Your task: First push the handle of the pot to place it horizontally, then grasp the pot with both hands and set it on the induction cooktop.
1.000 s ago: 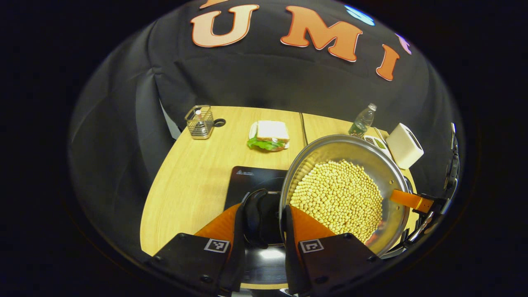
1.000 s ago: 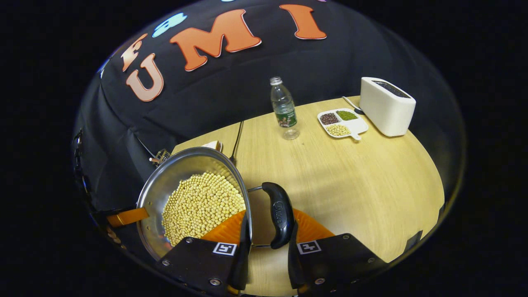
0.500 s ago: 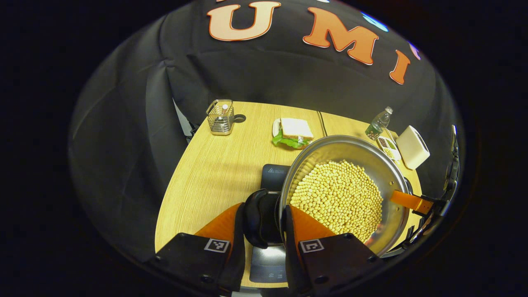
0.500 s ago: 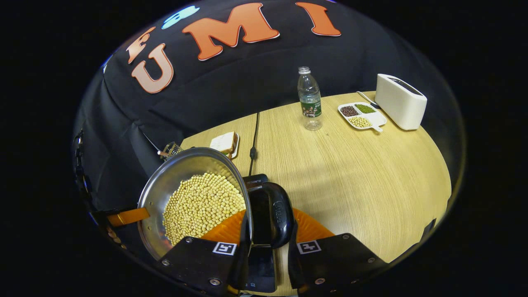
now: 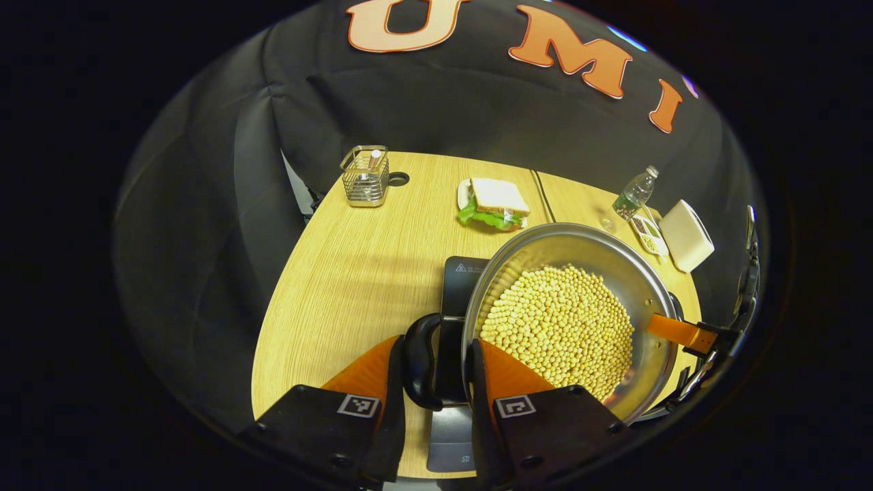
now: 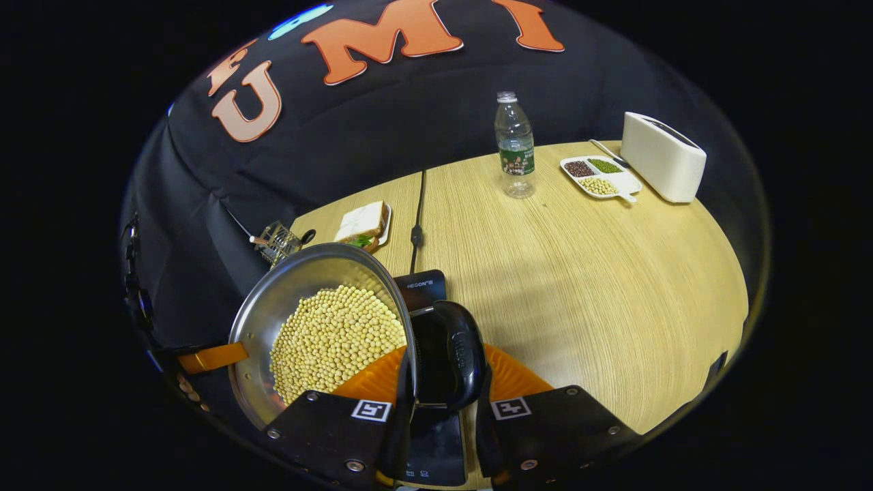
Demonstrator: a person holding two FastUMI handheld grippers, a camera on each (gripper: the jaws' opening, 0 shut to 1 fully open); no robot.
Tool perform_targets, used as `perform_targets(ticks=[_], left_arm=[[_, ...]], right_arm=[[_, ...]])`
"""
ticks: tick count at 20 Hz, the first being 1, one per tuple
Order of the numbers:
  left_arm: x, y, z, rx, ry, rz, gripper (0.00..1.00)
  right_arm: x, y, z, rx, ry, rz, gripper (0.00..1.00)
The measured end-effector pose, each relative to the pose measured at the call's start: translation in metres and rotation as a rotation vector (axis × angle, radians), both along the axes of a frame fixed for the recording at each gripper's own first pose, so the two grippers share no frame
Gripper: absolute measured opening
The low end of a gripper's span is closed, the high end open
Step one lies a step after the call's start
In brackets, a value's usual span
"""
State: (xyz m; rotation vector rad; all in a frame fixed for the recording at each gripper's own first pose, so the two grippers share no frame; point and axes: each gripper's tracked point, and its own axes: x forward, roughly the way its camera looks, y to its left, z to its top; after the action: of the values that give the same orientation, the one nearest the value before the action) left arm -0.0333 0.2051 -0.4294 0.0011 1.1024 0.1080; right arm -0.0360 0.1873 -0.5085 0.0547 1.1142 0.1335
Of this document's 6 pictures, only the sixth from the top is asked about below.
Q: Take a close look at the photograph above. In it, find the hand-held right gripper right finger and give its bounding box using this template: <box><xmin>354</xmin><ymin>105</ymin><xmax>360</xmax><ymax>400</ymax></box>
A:
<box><xmin>474</xmin><ymin>344</ymin><xmax>643</xmax><ymax>488</ymax></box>

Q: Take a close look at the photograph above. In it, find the black backdrop cloth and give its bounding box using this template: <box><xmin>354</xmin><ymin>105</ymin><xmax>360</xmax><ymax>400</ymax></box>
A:
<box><xmin>121</xmin><ymin>0</ymin><xmax>768</xmax><ymax>369</ymax></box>

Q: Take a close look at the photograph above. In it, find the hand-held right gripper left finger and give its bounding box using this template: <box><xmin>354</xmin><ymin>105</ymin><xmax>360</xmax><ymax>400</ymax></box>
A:
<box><xmin>261</xmin><ymin>345</ymin><xmax>418</xmax><ymax>488</ymax></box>

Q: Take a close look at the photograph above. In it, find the white toaster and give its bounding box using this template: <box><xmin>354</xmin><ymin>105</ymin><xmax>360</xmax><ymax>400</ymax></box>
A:
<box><xmin>619</xmin><ymin>111</ymin><xmax>708</xmax><ymax>204</ymax></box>

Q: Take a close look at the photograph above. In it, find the wire mesh basket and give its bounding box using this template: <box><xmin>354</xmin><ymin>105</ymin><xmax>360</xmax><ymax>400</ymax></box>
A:
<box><xmin>250</xmin><ymin>220</ymin><xmax>303</xmax><ymax>267</ymax></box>

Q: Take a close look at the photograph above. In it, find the clear plastic water bottle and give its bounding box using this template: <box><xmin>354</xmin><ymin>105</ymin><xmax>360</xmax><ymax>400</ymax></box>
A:
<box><xmin>494</xmin><ymin>91</ymin><xmax>537</xmax><ymax>200</ymax></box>

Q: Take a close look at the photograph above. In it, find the metal spoon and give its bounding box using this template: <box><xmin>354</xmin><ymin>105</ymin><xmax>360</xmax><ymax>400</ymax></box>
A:
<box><xmin>589</xmin><ymin>139</ymin><xmax>630</xmax><ymax>168</ymax></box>

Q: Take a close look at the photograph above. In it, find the white divided tray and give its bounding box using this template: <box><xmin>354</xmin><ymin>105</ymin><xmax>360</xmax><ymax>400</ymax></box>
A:
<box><xmin>559</xmin><ymin>155</ymin><xmax>643</xmax><ymax>205</ymax></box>

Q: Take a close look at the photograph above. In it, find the sandwich with lettuce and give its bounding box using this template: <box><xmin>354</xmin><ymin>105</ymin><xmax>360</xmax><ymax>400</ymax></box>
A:
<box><xmin>334</xmin><ymin>200</ymin><xmax>390</xmax><ymax>252</ymax></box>

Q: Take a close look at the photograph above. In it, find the black induction cooktop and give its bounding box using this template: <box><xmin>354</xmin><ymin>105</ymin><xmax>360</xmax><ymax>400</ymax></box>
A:
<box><xmin>394</xmin><ymin>269</ymin><xmax>469</xmax><ymax>487</ymax></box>

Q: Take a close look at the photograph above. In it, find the pile of yellow soybeans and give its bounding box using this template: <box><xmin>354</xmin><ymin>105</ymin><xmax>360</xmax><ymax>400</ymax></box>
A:
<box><xmin>269</xmin><ymin>284</ymin><xmax>409</xmax><ymax>407</ymax></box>

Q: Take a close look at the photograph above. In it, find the black power cable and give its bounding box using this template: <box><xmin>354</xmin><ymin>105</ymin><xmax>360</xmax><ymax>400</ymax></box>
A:
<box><xmin>408</xmin><ymin>170</ymin><xmax>428</xmax><ymax>275</ymax></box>

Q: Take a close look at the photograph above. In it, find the small white plate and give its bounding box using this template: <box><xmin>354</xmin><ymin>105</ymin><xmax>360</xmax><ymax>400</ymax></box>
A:
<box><xmin>372</xmin><ymin>203</ymin><xmax>393</xmax><ymax>248</ymax></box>

